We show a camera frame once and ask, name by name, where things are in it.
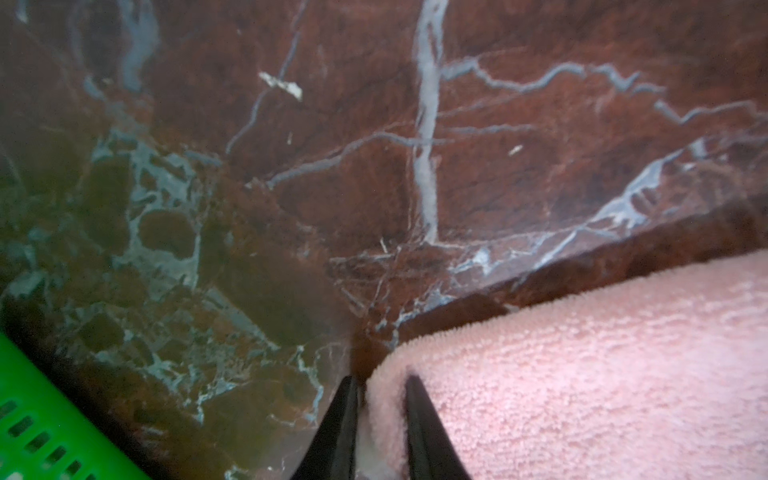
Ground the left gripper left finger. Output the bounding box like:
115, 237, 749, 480
291, 375, 359, 480

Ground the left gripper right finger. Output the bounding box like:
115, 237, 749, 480
405, 375, 470, 480

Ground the pink towel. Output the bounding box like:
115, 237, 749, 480
366, 250, 767, 479

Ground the green plastic basket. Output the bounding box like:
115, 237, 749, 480
1, 336, 147, 480

